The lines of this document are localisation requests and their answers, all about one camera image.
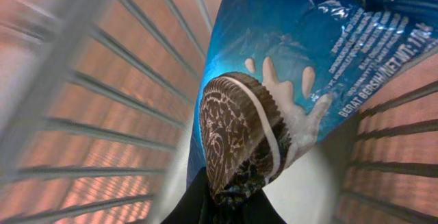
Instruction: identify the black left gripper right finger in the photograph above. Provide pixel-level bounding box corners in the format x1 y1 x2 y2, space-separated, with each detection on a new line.
235 190 285 224

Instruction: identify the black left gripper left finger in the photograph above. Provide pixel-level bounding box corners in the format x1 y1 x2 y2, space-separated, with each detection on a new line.
161 167 216 224

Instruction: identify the blue Oreo cookie pack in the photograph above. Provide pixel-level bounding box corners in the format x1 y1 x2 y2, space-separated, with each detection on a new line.
188 0 437 208

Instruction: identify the dark grey plastic basket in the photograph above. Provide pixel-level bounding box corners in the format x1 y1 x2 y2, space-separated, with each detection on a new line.
1 0 437 223

